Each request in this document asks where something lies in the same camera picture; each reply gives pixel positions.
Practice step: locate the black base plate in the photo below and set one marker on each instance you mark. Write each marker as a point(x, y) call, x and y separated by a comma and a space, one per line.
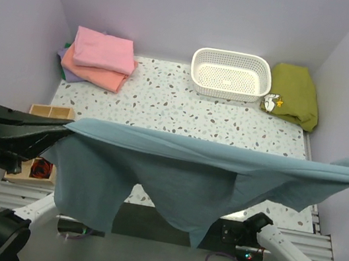
point(143, 222)

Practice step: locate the blue t shirt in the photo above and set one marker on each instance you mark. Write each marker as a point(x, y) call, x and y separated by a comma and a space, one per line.
point(191, 182)

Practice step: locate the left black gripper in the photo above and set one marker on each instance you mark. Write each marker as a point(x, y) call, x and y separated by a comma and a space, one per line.
point(10, 134)

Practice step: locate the green folded t shirt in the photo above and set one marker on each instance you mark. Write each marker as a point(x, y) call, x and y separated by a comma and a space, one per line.
point(67, 45)

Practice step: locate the white plastic basket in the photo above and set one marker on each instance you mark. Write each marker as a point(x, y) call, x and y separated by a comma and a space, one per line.
point(230, 75)

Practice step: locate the wooden compartment tray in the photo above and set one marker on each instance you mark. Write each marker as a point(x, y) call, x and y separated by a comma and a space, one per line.
point(39, 171)

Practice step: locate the olive green t shirt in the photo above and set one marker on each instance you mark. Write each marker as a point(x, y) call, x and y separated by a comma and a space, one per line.
point(292, 96)

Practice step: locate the salmon folded t shirt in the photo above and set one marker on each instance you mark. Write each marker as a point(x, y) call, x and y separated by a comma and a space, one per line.
point(110, 80)

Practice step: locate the lilac folded t shirt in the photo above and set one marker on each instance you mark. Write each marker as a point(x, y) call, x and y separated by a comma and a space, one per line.
point(70, 77)

